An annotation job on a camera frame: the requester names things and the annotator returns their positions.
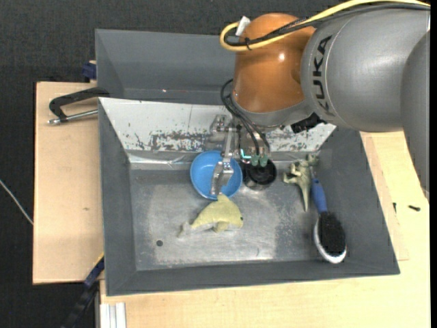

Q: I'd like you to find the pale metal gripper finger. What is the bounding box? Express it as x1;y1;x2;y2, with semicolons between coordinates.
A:
209;162;223;198
218;160;236;195

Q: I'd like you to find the blue bowl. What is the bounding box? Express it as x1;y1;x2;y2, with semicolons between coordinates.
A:
189;150;244;200

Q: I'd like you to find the yellow-green plush dolphin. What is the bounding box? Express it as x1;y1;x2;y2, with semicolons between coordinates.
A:
177;193;245;238

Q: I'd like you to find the black cup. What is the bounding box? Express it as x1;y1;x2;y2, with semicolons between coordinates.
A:
241;158;278;191

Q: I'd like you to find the grey metal bin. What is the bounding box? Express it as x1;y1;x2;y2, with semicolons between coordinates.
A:
94;28;401;297

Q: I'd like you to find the green toy dinosaur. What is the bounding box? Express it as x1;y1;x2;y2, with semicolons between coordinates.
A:
282;153;322;213

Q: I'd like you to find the black cylinder on white bracket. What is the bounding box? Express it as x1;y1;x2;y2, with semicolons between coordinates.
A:
289;112;324;135

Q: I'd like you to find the blue handled black brush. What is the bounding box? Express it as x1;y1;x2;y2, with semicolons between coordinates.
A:
309;177;349;264

